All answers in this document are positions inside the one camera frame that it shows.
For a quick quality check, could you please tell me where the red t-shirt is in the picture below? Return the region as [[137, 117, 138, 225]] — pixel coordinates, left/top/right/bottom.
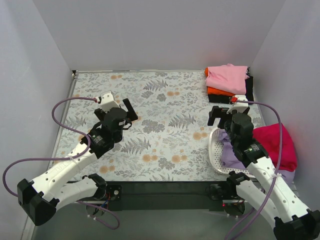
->
[[253, 123, 298, 172]]

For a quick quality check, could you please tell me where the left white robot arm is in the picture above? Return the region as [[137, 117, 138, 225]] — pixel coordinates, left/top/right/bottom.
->
[[17, 93, 138, 226]]

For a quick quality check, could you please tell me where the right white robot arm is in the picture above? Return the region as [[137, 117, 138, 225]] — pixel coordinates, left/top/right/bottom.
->
[[207, 105, 320, 240]]

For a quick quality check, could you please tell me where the black folded t-shirt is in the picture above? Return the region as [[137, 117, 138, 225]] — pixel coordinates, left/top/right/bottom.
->
[[207, 76, 254, 104]]

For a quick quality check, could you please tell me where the orange folded t-shirt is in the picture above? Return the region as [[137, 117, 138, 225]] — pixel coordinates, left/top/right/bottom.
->
[[204, 67, 244, 98]]

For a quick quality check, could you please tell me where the white perforated basket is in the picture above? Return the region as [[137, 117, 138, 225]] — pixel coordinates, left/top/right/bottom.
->
[[208, 127, 255, 179]]

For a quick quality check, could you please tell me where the lavender t-shirt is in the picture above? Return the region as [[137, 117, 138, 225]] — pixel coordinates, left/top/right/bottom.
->
[[218, 129, 295, 184]]

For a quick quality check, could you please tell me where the pink folded t-shirt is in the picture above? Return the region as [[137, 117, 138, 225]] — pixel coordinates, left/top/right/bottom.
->
[[205, 63, 248, 96]]

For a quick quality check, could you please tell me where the floral patterned table mat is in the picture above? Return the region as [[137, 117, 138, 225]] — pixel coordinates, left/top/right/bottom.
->
[[54, 71, 226, 181]]

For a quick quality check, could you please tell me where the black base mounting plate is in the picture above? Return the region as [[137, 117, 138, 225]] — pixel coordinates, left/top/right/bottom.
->
[[84, 181, 246, 215]]

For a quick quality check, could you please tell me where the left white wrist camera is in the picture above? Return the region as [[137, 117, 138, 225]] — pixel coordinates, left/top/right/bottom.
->
[[96, 91, 120, 113]]

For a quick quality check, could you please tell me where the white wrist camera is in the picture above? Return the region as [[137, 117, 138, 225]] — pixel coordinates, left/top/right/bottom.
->
[[227, 95, 250, 114], [96, 91, 120, 113]]

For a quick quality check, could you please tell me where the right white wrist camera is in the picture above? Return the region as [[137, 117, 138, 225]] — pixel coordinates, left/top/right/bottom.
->
[[227, 95, 250, 114]]

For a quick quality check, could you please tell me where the aluminium frame rail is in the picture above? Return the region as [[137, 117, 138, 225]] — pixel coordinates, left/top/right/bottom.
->
[[51, 70, 79, 158]]

